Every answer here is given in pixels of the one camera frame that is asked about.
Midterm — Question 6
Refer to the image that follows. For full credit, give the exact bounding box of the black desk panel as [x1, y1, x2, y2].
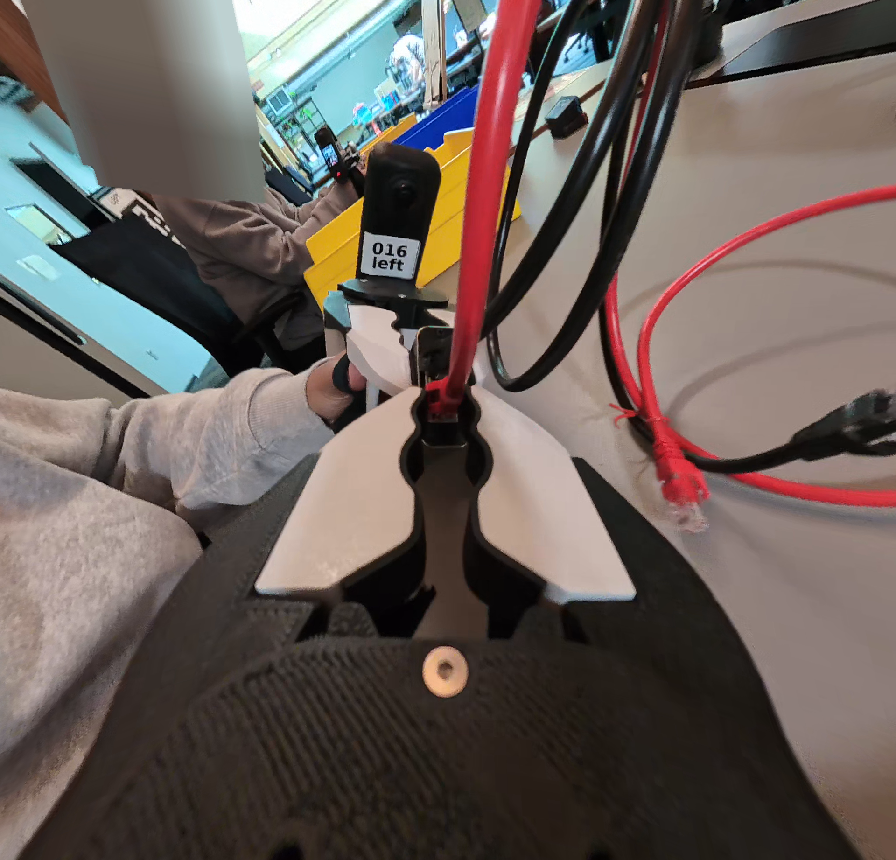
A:
[717, 16, 896, 83]

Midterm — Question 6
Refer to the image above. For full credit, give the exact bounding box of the person's left hand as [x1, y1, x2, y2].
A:
[306, 356, 367, 426]

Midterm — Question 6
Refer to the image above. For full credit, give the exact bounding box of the black ethernet cable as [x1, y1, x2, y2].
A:
[483, 0, 896, 476]

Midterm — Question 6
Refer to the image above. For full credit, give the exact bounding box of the black ethernet splitter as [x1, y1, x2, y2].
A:
[412, 325, 469, 449]

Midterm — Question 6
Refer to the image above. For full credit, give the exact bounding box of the blue plastic bin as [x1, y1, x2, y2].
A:
[400, 86, 485, 150]

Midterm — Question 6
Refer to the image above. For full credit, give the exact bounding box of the yellow plastic bin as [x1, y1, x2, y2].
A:
[303, 126, 522, 311]

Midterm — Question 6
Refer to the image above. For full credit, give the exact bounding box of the small black box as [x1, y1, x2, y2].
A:
[545, 96, 589, 140]

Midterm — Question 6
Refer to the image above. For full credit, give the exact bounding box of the black office chair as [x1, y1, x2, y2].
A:
[52, 212, 309, 379]

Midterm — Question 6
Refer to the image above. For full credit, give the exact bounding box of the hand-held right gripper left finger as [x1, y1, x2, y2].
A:
[254, 386, 427, 605]

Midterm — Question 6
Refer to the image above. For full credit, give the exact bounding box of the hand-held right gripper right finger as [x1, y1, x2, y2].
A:
[462, 386, 638, 605]

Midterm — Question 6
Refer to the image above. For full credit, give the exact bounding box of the person's left forearm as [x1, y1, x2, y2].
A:
[126, 366, 336, 518]

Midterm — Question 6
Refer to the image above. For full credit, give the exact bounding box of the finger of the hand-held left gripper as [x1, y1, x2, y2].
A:
[346, 305, 417, 395]

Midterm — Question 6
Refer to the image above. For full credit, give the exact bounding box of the red ethernet cable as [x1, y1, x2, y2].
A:
[427, 0, 896, 533]

